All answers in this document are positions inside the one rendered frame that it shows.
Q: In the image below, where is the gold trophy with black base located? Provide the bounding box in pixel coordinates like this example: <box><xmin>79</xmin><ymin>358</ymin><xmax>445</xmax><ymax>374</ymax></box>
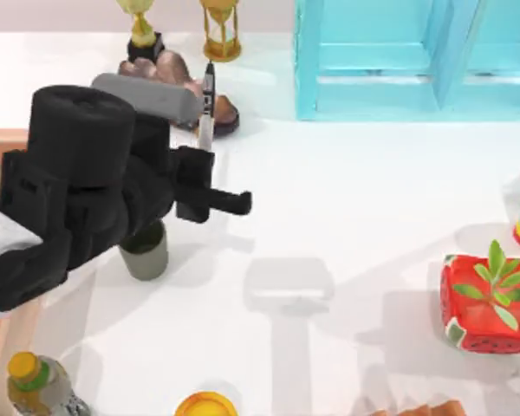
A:
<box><xmin>114</xmin><ymin>0</ymin><xmax>164</xmax><ymax>65</ymax></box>

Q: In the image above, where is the clear bottle with yellow cap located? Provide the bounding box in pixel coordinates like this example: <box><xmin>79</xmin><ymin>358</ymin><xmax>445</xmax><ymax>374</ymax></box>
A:
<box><xmin>5</xmin><ymin>350</ymin><xmax>93</xmax><ymax>416</ymax></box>

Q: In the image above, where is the pale brown bread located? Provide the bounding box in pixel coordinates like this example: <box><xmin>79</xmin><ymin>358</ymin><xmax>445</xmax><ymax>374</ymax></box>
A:
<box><xmin>118</xmin><ymin>49</ymin><xmax>203</xmax><ymax>97</ymax></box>

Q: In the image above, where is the light blue rack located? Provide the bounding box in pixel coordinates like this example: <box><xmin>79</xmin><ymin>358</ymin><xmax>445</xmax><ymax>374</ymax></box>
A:
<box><xmin>293</xmin><ymin>0</ymin><xmax>520</xmax><ymax>123</ymax></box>

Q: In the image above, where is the yellow round cup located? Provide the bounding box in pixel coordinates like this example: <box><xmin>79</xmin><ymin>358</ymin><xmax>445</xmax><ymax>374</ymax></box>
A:
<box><xmin>172</xmin><ymin>391</ymin><xmax>245</xmax><ymax>416</ymax></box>

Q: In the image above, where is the black handled knife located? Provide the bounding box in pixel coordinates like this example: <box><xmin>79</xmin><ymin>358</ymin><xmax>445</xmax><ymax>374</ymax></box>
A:
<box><xmin>198</xmin><ymin>62</ymin><xmax>218</xmax><ymax>152</ymax></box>

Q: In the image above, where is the dark crusted brown bread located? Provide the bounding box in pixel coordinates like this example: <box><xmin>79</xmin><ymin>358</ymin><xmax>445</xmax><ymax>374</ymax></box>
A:
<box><xmin>172</xmin><ymin>88</ymin><xmax>242</xmax><ymax>139</ymax></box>

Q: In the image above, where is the grey plant pot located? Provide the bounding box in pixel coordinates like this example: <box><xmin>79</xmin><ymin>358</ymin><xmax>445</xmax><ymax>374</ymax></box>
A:
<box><xmin>119</xmin><ymin>219</ymin><xmax>171</xmax><ymax>283</ymax></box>

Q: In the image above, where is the pale grey rounded box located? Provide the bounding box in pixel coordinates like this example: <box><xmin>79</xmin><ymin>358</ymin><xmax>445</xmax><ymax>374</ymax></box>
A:
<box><xmin>89</xmin><ymin>72</ymin><xmax>206</xmax><ymax>122</ymax></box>

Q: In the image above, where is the orange brown bread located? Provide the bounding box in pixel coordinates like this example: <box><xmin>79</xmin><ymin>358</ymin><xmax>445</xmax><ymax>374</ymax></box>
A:
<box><xmin>367</xmin><ymin>400</ymin><xmax>474</xmax><ymax>416</ymax></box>

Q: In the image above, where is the watermelon pattern potted plant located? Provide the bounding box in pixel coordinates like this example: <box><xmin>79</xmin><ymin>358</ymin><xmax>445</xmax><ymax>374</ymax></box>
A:
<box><xmin>439</xmin><ymin>238</ymin><xmax>520</xmax><ymax>357</ymax></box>

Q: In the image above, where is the gold hourglass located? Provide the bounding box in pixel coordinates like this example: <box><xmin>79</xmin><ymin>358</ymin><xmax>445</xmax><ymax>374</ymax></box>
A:
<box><xmin>198</xmin><ymin>0</ymin><xmax>244</xmax><ymax>64</ymax></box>

